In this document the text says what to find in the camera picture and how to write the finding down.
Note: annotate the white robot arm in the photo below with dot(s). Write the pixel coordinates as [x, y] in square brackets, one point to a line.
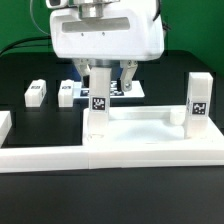
[87, 8]

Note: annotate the fiducial marker plate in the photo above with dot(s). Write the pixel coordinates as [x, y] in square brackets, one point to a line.
[81, 92]

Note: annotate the white desk top tray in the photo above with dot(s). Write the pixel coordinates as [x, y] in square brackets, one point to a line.
[146, 125]

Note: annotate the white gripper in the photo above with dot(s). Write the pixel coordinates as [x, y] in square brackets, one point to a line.
[128, 30]

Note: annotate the white U-shaped fence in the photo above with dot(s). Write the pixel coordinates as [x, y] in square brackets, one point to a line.
[99, 156]

